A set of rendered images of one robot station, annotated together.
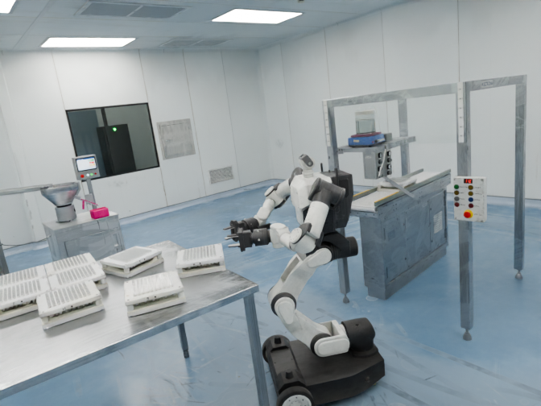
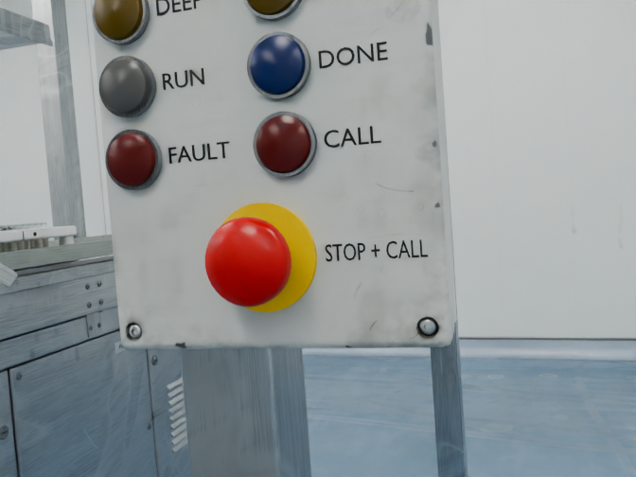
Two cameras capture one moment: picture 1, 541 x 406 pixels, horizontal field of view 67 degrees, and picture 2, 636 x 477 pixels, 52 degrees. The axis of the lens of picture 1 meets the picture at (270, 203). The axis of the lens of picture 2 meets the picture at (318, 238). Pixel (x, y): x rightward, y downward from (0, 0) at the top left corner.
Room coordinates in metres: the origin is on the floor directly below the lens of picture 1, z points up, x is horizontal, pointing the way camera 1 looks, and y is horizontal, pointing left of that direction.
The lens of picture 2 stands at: (2.01, -1.01, 0.91)
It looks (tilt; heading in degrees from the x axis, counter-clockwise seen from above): 3 degrees down; 330
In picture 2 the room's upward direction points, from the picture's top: 4 degrees counter-clockwise
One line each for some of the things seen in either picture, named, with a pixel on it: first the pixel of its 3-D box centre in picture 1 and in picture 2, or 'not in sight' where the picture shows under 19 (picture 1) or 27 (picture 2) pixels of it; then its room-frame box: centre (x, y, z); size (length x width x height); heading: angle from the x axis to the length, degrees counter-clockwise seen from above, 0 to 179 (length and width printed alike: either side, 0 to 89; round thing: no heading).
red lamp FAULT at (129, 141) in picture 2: not in sight; (131, 159); (2.34, -1.10, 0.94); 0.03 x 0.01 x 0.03; 43
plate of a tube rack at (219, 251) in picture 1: (200, 255); not in sight; (2.07, 0.41, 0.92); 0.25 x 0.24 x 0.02; 8
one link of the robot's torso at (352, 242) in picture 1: (331, 244); not in sight; (2.17, -0.31, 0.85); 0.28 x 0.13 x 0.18; 98
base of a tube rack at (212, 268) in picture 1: (201, 263); not in sight; (2.07, 0.41, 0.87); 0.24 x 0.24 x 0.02; 8
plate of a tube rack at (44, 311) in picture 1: (68, 297); not in sight; (1.72, 0.96, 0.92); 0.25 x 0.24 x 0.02; 31
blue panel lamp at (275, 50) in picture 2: not in sight; (276, 64); (2.28, -1.15, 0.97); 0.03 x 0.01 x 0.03; 43
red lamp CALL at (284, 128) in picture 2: not in sight; (283, 144); (2.28, -1.15, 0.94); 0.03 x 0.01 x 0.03; 43
